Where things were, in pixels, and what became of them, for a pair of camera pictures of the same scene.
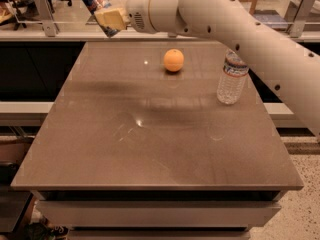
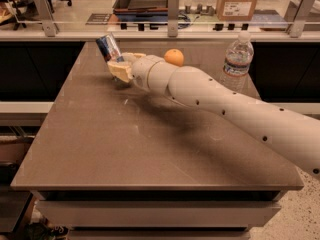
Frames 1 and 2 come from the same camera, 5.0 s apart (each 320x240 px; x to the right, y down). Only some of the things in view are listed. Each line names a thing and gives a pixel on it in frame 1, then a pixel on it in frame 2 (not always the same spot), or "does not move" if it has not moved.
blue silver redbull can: x=94 y=0 to x=109 y=48
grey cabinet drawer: x=121 y=213 does not move
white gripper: x=137 y=11 to x=141 y=71
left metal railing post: x=43 y=6 does not move
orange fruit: x=173 y=60 does not move
